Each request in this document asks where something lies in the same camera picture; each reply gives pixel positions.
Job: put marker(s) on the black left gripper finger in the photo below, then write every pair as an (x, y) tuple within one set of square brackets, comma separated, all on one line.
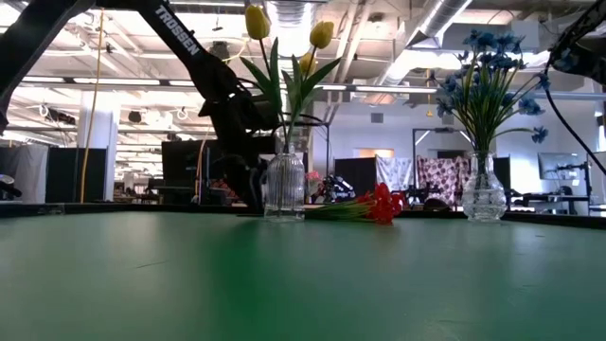
[(256, 184), (241, 182)]

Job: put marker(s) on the yellow artificial tulip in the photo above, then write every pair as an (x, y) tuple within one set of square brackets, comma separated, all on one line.
[(322, 34), (308, 64), (257, 21)]

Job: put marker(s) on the red artificial flower bunch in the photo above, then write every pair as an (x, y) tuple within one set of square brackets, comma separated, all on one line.
[(383, 206)]

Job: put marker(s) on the background black robot arm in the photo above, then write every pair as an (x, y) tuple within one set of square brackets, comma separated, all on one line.
[(338, 187)]

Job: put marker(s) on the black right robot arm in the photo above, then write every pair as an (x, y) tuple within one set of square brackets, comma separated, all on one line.
[(592, 66)]

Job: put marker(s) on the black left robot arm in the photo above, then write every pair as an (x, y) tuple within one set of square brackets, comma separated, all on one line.
[(28, 38)]

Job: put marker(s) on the clear ribbed glass vase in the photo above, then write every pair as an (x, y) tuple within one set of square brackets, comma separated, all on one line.
[(284, 189)]

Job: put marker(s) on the clear bulbous glass vase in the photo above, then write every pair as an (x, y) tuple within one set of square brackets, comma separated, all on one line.
[(483, 199)]

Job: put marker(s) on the pink flower bouquet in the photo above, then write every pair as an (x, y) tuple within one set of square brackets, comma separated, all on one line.
[(313, 177)]

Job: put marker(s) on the black monitor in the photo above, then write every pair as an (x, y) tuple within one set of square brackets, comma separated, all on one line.
[(184, 158)]

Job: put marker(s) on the black ceiling dome device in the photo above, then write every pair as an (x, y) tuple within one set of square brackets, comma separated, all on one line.
[(221, 47)]

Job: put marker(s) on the black partition panel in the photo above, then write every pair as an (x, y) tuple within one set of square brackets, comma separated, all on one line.
[(66, 175), (362, 173), (502, 173)]

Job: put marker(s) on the green table mat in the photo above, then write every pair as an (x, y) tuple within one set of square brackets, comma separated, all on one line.
[(303, 284)]

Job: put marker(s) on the white patterned cloth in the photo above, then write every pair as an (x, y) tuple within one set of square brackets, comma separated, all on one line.
[(395, 171)]

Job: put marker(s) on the long ceiling light strip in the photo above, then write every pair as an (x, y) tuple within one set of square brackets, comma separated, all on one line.
[(379, 88)]

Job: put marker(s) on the polka dot cloth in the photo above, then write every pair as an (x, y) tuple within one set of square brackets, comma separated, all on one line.
[(440, 175)]

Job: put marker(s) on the grey partition panel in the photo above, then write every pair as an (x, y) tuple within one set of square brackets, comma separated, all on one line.
[(26, 161)]

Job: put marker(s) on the grey computer monitor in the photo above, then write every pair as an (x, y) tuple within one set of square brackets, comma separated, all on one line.
[(558, 166)]

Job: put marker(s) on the black tube frame stand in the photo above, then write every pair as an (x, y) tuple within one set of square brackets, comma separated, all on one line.
[(328, 151), (442, 130)]

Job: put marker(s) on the silver ribbed air duct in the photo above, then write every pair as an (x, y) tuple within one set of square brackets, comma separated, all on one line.
[(291, 23)]

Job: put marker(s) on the grey round air duct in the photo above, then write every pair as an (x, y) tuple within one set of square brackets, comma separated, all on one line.
[(416, 38)]

